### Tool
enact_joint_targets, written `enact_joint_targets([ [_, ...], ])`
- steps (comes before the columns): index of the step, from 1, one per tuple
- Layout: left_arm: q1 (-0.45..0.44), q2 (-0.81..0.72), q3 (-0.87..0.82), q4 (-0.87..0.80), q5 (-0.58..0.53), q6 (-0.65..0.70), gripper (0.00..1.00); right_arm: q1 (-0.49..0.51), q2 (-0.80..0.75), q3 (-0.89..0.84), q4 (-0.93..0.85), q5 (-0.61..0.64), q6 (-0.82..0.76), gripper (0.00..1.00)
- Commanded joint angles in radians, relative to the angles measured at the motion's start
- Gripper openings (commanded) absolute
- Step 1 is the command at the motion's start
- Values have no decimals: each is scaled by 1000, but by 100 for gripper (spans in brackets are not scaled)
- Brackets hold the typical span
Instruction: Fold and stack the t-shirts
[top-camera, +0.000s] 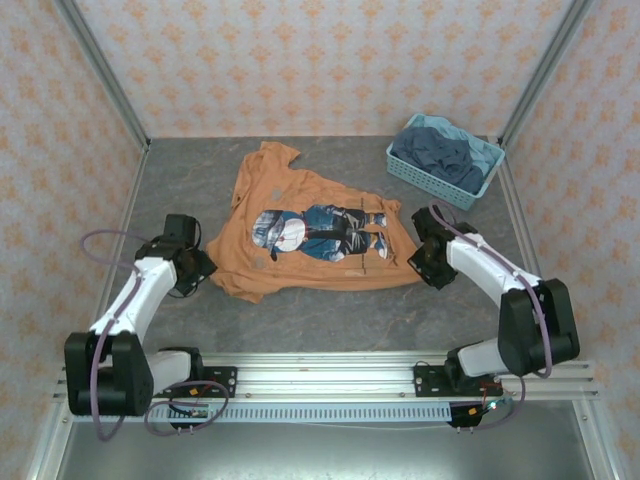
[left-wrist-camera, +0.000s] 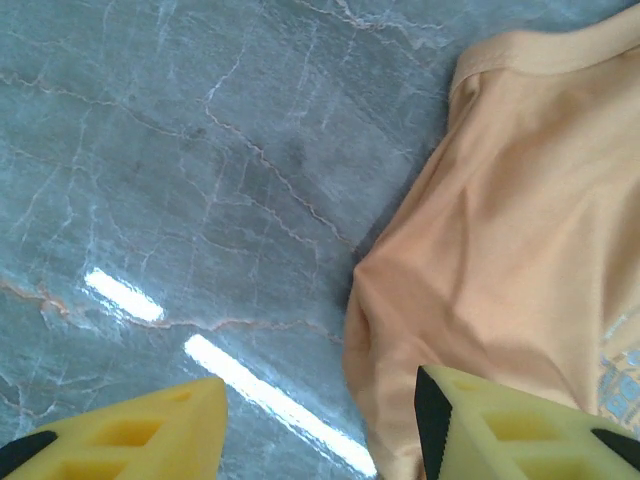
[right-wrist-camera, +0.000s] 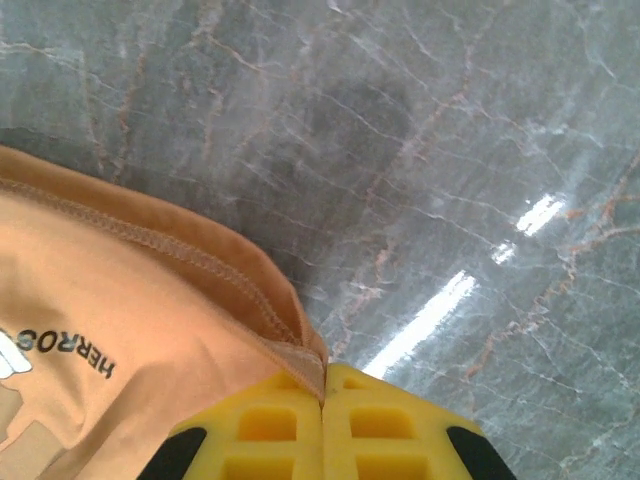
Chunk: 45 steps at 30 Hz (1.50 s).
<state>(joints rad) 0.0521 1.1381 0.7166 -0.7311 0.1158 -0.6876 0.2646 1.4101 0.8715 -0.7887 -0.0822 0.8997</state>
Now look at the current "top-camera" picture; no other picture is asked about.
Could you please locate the orange printed t-shirt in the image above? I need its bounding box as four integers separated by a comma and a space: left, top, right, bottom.
205, 141, 426, 305

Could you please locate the light blue plastic basket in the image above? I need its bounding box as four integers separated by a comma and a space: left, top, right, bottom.
385, 113, 506, 211

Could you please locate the dark blue t-shirt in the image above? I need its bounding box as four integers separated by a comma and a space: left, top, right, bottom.
391, 125, 485, 194

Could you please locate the light blue t-shirt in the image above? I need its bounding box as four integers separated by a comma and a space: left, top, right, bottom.
424, 115, 504, 177

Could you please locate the grey metal sheet panel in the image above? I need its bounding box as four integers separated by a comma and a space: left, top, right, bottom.
52, 422, 599, 480

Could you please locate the aluminium table side rail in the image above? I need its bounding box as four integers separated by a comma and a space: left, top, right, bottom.
23, 143, 151, 480
499, 144, 617, 480

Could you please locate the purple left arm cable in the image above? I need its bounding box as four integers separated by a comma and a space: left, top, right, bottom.
81, 228, 231, 442

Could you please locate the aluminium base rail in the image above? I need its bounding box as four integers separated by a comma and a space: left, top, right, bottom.
52, 351, 599, 402

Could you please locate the slotted grey cable duct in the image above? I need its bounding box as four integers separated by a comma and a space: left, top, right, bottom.
74, 402, 454, 424

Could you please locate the aluminium frame post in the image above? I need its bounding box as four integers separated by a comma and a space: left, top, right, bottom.
498, 0, 596, 147
53, 0, 152, 150

